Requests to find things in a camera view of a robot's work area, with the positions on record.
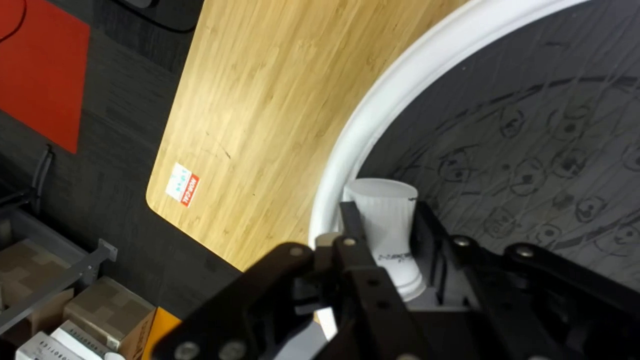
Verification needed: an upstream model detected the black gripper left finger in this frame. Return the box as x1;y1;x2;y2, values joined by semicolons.
313;203;428;360

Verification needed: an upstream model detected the red white warning sticker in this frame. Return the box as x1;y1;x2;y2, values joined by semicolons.
165;165;200;207

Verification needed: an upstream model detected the white coffee pod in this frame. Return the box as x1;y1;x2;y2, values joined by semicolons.
346;179;426;303

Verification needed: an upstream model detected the white two-tier turntable stand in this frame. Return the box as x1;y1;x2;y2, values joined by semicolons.
310;0;640;289

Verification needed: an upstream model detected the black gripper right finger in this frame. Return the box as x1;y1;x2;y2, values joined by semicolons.
413;203;640;360

